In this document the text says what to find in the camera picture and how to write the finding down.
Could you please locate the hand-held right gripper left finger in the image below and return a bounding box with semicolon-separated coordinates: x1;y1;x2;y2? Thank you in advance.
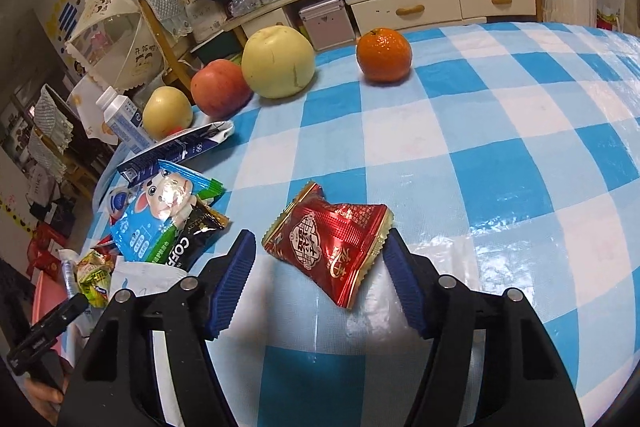
57;229;257;427

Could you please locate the orange print white cloth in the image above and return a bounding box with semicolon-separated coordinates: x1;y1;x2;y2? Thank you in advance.
66;76;132;146

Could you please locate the blue checked tablecloth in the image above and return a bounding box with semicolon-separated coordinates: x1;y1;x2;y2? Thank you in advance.
90;22;640;427

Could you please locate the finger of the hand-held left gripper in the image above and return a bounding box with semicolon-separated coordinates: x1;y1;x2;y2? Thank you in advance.
6;293;90;376

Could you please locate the wooden chair with lace cover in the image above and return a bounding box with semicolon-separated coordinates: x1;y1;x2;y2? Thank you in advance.
137;0;202;104

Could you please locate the white plastic milk bottle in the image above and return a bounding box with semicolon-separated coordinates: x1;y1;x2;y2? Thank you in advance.
95;86;155;156

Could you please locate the red apple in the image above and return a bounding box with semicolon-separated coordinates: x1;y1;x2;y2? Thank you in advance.
190;60;253;119

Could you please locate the cream mesh food cover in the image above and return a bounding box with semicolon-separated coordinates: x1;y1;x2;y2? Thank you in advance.
64;0;169;90

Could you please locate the person's left hand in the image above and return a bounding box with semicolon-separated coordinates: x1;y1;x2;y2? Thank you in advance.
24;378;67;426

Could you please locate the black and yellow coffee sachet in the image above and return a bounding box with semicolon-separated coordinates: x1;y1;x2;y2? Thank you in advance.
170;196;231;272

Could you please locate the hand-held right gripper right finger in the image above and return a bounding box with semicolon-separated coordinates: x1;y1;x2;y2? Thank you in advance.
384;229;585;427

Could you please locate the red gold-edged snack packet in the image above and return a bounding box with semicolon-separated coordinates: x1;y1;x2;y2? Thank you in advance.
263;181;394;309

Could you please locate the cream tv cabinet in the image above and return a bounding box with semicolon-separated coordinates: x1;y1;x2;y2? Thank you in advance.
224;0;546;54

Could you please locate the blue and white milk carton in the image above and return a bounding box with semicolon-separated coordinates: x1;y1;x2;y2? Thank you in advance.
117;120;236;185

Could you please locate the silver metal case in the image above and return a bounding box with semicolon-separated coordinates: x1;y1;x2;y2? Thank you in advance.
298;0;357;53

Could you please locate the pink plastic bin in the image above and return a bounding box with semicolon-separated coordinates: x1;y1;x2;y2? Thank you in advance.
30;274;69;360

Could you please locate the green and yellow snack packet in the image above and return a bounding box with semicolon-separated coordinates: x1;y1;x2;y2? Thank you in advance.
75;249;117;309

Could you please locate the large pale green pear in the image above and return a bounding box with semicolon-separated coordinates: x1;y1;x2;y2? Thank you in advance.
241;26;316;100

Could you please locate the white sack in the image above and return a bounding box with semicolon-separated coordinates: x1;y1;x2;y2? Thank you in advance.
184;0;229;44

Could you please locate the yellow pear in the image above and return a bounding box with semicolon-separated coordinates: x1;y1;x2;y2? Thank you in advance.
142;86;194;142

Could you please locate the orange tangerine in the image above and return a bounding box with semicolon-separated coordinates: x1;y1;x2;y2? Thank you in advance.
356;28;413;83

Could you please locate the blue cow snack packet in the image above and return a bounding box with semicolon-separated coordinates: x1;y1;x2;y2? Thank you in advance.
107;160;227;264

